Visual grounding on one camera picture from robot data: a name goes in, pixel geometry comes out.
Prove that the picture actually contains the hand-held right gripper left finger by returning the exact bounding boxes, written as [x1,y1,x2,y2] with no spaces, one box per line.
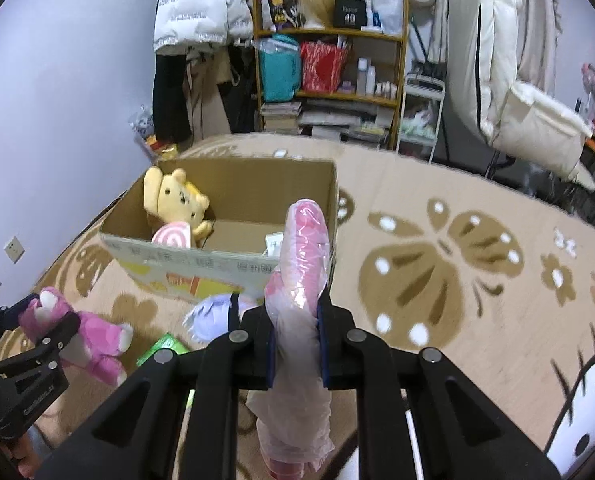
[38,304,278,480]

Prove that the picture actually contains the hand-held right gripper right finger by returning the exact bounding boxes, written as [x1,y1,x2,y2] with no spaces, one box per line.
[316,294,561,480]

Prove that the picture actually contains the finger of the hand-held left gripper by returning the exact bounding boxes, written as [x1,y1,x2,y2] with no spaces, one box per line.
[0,311,82,377]
[0,295,42,357]

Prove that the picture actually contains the pink bear plush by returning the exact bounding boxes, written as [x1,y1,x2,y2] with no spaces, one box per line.
[18,286,134,387]

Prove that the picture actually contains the cardboard box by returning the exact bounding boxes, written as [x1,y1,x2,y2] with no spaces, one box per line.
[100,157,341,307]

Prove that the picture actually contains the pink swirl roll plush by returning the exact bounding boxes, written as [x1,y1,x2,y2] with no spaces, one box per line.
[151,220,194,249]

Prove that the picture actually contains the yellow bear plush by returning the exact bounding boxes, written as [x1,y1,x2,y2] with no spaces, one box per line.
[144,167,216,248]

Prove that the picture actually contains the purple-haired plush doll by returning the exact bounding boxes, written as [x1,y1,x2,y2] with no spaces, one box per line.
[184,292,259,346]

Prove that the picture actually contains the green tissue packet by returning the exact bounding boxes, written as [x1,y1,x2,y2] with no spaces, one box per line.
[136,332,194,368]

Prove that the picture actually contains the beige patterned blanket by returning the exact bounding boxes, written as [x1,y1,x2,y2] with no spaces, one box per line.
[0,132,595,480]

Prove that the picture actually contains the plastic bag of snacks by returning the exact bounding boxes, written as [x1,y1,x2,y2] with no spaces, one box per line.
[128,106,181,161]

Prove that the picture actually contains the stack of books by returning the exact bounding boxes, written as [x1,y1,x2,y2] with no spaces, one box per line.
[260,101,303,135]

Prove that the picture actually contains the pile of papers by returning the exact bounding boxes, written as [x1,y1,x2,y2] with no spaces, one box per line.
[300,99,395,143]

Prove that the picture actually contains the beige hanging trousers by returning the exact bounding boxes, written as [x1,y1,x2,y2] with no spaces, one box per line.
[185,55,233,141]

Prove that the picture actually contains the black hanging garment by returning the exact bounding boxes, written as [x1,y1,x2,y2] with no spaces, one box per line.
[152,52,194,143]

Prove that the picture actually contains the row of cosmetic bottles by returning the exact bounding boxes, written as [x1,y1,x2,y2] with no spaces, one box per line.
[356,57,401,100]

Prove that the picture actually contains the teal bag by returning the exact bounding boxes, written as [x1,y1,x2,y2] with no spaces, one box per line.
[258,34,302,103]

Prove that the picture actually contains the white trolley cart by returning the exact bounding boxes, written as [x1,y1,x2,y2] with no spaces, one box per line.
[395,74,447,165]

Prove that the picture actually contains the red gift bag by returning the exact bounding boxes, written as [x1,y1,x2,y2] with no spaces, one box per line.
[300,41,351,95]

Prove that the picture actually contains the wooden shelf rack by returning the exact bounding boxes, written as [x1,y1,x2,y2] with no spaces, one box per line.
[252,0,411,151]

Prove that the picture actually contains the black box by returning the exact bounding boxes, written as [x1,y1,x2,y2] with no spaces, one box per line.
[333,0,368,30]

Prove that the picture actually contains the cream padded recliner chair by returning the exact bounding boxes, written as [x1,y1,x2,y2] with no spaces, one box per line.
[447,0,595,191]

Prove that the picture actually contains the blonde wig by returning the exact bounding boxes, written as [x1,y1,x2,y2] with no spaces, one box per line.
[297,0,337,29]

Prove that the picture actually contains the colourful printed packet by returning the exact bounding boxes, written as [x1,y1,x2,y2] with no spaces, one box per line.
[256,0,301,33]

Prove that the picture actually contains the white puffer jacket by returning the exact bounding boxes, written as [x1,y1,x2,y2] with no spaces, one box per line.
[152,0,254,56]

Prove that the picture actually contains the white plastic bag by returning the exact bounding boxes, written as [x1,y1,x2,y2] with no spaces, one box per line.
[372,0,404,36]

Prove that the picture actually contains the pink desk fan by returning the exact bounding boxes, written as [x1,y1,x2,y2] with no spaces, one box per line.
[580,62,595,111]

